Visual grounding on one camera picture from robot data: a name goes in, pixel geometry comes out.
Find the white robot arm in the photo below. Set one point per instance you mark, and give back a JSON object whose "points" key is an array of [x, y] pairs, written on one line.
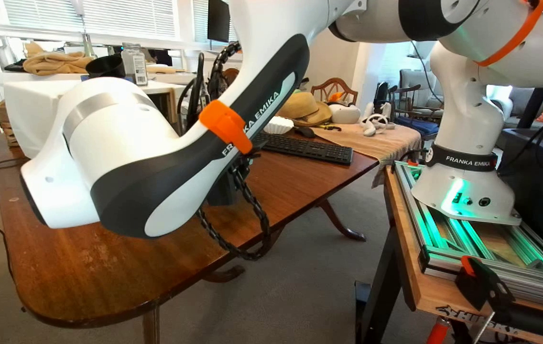
{"points": [[114, 159]]}

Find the white bowl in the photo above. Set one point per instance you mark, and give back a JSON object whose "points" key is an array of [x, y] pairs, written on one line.
{"points": [[278, 124]]}

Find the black keyboard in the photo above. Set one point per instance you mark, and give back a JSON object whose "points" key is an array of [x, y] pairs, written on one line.
{"points": [[305, 147]]}

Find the tan straw hat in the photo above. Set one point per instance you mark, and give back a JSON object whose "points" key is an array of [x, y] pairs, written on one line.
{"points": [[307, 109]]}

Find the wooden chair back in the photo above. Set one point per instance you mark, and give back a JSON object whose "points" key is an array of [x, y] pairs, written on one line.
{"points": [[336, 90]]}

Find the white headphones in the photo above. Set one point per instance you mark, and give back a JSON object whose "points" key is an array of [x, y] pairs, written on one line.
{"points": [[376, 122]]}

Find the beige table runner cloth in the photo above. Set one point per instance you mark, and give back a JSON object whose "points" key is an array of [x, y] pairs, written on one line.
{"points": [[386, 145]]}

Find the black monitor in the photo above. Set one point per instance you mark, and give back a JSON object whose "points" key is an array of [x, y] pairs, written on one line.
{"points": [[219, 21]]}

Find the white labelled box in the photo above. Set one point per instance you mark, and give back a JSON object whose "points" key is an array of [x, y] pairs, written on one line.
{"points": [[135, 65]]}

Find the black pan on oven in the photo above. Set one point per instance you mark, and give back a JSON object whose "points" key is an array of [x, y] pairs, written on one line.
{"points": [[108, 65]]}

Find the wooden dining table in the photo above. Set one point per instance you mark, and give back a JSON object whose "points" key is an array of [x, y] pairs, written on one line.
{"points": [[93, 277]]}

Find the white toaster oven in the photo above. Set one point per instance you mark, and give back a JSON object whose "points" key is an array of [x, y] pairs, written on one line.
{"points": [[34, 103]]}

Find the tan folded cloth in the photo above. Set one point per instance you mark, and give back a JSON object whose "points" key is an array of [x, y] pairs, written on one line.
{"points": [[45, 63]]}

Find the black camera boom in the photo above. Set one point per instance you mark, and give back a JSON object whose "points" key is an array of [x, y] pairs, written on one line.
{"points": [[424, 50]]}

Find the robot mounting base frame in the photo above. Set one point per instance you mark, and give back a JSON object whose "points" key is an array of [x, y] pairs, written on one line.
{"points": [[424, 252]]}

